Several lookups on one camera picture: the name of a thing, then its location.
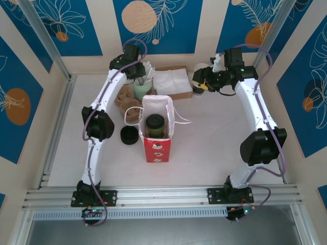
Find white paper-wrapped stirrer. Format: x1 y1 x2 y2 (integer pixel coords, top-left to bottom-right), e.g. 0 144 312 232
143 62 151 85
146 66 156 85

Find mint green holder cup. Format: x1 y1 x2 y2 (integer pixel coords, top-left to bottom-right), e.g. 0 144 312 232
132 82 154 103

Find stack of white paper cups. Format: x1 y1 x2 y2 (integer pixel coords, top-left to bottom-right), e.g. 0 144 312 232
192 63 208 98

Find aluminium side rail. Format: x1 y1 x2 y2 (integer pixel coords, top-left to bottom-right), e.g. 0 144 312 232
38 75 77 189

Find brown cardboard napkin box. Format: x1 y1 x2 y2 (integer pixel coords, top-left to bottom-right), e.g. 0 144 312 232
153 65 194 102

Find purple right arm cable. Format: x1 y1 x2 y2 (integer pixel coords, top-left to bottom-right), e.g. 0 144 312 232
223 43 287 223

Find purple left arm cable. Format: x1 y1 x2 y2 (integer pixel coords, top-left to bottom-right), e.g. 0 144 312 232
81 38 148 228

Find red white paper bag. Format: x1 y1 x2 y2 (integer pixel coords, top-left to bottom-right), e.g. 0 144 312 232
124 94 192 163

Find white paper napkins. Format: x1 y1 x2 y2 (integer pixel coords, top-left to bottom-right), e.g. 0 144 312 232
153 68 193 95

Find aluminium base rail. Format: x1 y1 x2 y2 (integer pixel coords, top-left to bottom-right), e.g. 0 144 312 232
21 184 302 208

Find grey slotted cable tray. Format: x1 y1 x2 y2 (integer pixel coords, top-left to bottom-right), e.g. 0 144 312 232
32 206 228 221

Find stack of pulp cup carriers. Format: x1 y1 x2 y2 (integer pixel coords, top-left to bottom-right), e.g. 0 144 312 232
114 85 143 126

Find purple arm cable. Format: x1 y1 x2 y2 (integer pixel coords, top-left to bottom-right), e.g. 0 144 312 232
223 43 287 223
81 38 148 228

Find brown pulp cup carrier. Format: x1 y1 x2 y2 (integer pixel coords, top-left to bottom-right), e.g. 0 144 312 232
141 119 171 140

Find aluminium frame post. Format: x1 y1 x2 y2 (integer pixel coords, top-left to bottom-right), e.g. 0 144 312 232
250 0 315 77
19 0 77 81

